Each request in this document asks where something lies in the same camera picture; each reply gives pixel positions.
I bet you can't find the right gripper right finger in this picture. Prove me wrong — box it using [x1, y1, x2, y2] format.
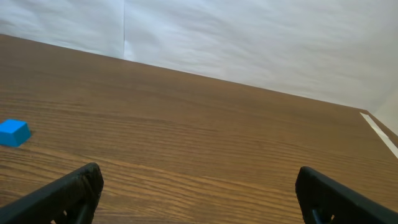
[295, 166, 398, 224]

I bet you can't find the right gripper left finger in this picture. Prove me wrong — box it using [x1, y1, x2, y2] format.
[0, 162, 104, 224]

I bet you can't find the blue cube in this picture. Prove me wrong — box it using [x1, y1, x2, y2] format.
[0, 119, 32, 148]

